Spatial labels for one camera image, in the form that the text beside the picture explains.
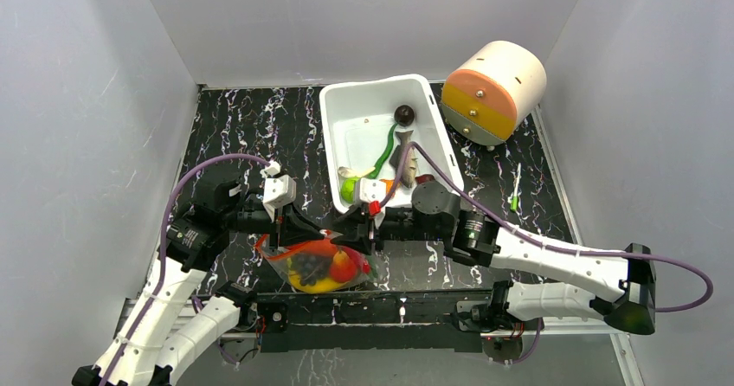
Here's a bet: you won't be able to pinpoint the grey toy fish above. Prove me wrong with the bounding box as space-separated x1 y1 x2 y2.
390 130 418 189

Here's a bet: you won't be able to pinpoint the green white pen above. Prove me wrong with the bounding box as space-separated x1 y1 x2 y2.
509 163 522 212

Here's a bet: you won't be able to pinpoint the green toy bean pod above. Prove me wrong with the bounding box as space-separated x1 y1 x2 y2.
365 123 398 179

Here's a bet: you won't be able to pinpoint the red toy chili pepper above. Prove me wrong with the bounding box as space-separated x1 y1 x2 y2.
344 248 371 275

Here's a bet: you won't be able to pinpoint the white toy garlic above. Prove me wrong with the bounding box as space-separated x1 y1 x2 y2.
338 166 375 179

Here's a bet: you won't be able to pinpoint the yellow toy banana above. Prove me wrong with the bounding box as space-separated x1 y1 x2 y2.
287 268 369 294

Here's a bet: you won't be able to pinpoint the green toy lime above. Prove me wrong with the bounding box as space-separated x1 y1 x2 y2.
339 177 359 204

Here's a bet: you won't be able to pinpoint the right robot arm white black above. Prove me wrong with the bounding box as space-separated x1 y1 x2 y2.
334 181 656 335

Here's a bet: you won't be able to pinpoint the white plastic bin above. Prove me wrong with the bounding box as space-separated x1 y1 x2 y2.
319 74 464 213

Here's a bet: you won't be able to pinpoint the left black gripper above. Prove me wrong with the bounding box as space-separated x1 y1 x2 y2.
223 200 325 251

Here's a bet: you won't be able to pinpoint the dark toy grapes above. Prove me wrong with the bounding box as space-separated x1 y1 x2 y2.
291 254 332 286

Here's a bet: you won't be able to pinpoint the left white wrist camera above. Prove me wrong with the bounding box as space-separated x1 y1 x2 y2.
261 161 297 214

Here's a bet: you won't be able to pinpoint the clear zip bag orange zipper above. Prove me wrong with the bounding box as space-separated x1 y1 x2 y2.
254 230 379 294

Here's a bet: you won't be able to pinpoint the dark brown toy plum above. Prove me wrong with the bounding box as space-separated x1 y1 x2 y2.
393 105 415 127

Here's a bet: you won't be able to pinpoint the round pastel drawer cabinet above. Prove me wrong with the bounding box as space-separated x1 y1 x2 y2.
441 41 547 148

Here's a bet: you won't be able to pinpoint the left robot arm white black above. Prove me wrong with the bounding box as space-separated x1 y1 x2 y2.
71 165 325 385

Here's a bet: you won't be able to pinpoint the dark red toy fruit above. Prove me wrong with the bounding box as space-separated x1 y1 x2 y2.
415 174 436 186

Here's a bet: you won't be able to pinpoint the orange toy habanero pepper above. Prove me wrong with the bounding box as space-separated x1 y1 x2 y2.
380 178 400 197

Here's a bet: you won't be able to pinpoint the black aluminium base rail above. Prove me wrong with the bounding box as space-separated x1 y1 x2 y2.
114 288 629 356

